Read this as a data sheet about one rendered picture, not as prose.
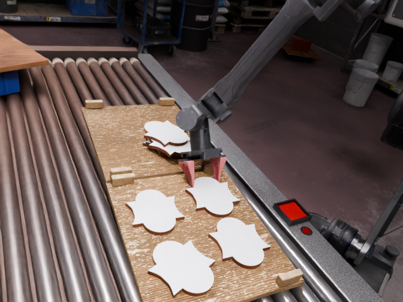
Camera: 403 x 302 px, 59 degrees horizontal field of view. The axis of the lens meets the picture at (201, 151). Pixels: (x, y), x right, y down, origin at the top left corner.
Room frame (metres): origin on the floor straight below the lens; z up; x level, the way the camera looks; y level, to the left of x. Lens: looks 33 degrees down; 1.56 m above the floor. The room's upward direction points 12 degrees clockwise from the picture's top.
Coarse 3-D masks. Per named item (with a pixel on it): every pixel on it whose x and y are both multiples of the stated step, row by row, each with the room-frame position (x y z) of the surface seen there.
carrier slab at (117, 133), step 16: (96, 112) 1.06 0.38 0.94; (112, 112) 1.08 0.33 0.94; (128, 112) 1.11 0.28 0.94; (144, 112) 1.13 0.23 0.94; (160, 112) 1.16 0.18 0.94; (176, 112) 1.18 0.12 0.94; (96, 128) 0.96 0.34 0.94; (112, 128) 0.98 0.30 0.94; (128, 128) 1.00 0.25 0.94; (96, 144) 0.87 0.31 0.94; (112, 144) 0.89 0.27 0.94; (128, 144) 0.91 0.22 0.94; (112, 160) 0.82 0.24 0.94; (128, 160) 0.83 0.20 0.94; (144, 160) 0.85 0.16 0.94; (160, 160) 0.86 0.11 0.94; (176, 160) 0.88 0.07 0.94; (192, 160) 0.90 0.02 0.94; (144, 176) 0.78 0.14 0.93; (160, 176) 0.80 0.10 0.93
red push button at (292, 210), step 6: (282, 204) 0.79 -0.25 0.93; (288, 204) 0.79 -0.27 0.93; (294, 204) 0.80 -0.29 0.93; (282, 210) 0.76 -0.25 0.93; (288, 210) 0.77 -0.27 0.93; (294, 210) 0.77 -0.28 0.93; (300, 210) 0.78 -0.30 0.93; (288, 216) 0.74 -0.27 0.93; (294, 216) 0.75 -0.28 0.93; (300, 216) 0.75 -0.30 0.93
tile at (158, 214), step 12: (144, 192) 0.69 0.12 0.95; (156, 192) 0.70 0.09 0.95; (132, 204) 0.64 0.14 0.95; (144, 204) 0.65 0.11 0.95; (156, 204) 0.66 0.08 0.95; (168, 204) 0.67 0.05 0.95; (144, 216) 0.61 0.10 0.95; (156, 216) 0.62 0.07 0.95; (168, 216) 0.63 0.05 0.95; (180, 216) 0.64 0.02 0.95; (156, 228) 0.58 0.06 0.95; (168, 228) 0.59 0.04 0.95
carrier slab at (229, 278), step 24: (120, 192) 0.69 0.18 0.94; (168, 192) 0.73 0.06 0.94; (120, 216) 0.61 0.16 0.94; (192, 216) 0.66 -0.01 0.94; (240, 216) 0.69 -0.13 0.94; (144, 240) 0.55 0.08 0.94; (168, 240) 0.57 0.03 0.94; (192, 240) 0.58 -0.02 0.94; (264, 240) 0.63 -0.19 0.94; (144, 264) 0.49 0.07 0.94; (216, 264) 0.53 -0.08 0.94; (264, 264) 0.55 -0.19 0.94; (288, 264) 0.57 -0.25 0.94; (144, 288) 0.43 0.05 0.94; (168, 288) 0.44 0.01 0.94; (216, 288) 0.47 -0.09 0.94; (240, 288) 0.48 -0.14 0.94; (264, 288) 0.49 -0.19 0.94; (288, 288) 0.51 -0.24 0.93
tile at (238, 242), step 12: (216, 228) 0.62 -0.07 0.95; (228, 228) 0.63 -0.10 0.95; (240, 228) 0.64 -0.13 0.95; (252, 228) 0.65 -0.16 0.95; (216, 240) 0.59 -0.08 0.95; (228, 240) 0.59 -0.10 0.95; (240, 240) 0.60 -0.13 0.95; (252, 240) 0.61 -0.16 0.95; (228, 252) 0.56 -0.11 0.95; (240, 252) 0.56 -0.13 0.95; (252, 252) 0.57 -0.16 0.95; (240, 264) 0.53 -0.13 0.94; (252, 264) 0.54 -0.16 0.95
